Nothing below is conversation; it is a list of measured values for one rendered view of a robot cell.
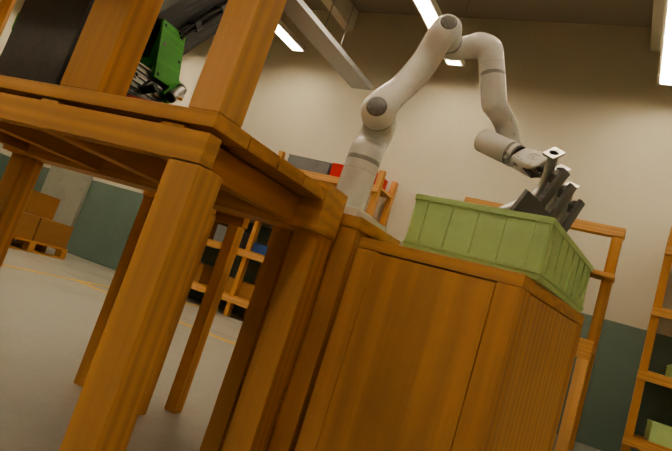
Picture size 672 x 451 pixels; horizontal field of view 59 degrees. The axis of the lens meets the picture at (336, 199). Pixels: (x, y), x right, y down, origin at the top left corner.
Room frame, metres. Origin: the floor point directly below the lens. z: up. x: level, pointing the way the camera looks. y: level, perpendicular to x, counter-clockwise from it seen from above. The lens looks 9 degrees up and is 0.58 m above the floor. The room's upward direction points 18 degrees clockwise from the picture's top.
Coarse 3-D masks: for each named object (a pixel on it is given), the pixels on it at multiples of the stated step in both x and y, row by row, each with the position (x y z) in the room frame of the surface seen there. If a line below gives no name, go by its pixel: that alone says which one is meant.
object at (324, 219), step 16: (48, 160) 2.29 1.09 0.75; (64, 160) 2.25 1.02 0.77; (96, 176) 2.30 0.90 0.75; (112, 176) 2.12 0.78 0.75; (128, 176) 2.09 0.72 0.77; (224, 192) 1.89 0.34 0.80; (336, 192) 1.77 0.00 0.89; (224, 208) 1.92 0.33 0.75; (240, 208) 1.85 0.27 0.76; (256, 208) 1.83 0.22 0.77; (304, 208) 1.75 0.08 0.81; (320, 208) 1.73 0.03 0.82; (336, 208) 1.80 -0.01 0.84; (272, 224) 1.93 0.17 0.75; (288, 224) 1.77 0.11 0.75; (304, 224) 1.74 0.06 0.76; (320, 224) 1.74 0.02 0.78; (336, 224) 1.83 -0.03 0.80
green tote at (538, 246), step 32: (416, 224) 1.75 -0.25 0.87; (448, 224) 1.69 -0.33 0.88; (480, 224) 1.64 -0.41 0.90; (512, 224) 1.59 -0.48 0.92; (544, 224) 1.54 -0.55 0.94; (448, 256) 1.68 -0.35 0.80; (480, 256) 1.63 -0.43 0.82; (512, 256) 1.58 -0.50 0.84; (544, 256) 1.54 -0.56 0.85; (576, 256) 1.81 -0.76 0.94; (576, 288) 1.90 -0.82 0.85
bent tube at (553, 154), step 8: (544, 152) 1.65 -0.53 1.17; (552, 152) 1.67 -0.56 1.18; (560, 152) 1.65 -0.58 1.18; (552, 160) 1.63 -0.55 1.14; (544, 168) 1.69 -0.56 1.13; (552, 168) 1.67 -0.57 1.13; (544, 176) 1.70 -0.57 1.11; (544, 184) 1.71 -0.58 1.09; (536, 192) 1.72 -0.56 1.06; (504, 208) 1.67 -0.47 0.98
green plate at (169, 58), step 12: (168, 24) 1.88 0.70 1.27; (168, 36) 1.88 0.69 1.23; (180, 36) 1.93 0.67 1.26; (156, 48) 1.85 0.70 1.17; (168, 48) 1.88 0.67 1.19; (180, 48) 1.94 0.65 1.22; (144, 60) 1.88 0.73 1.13; (156, 60) 1.84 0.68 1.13; (168, 60) 1.89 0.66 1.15; (180, 60) 1.94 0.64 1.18; (156, 72) 1.84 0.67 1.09; (168, 72) 1.89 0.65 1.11; (168, 84) 1.89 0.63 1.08
